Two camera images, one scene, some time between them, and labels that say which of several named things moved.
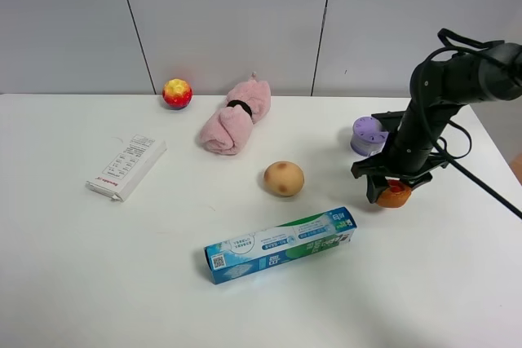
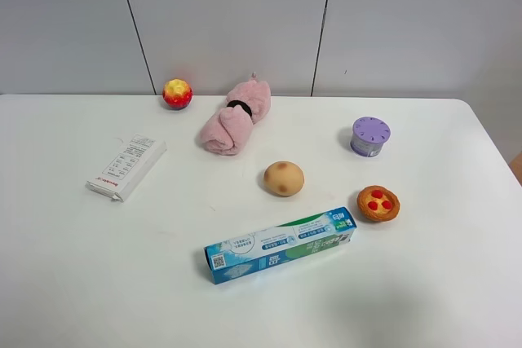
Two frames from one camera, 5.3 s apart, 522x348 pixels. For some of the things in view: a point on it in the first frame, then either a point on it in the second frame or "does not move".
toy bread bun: x=284 y=178 does not move
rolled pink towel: x=230 y=130 does not move
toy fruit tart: x=395 y=196 -> x=378 y=203
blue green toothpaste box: x=279 y=245 does not move
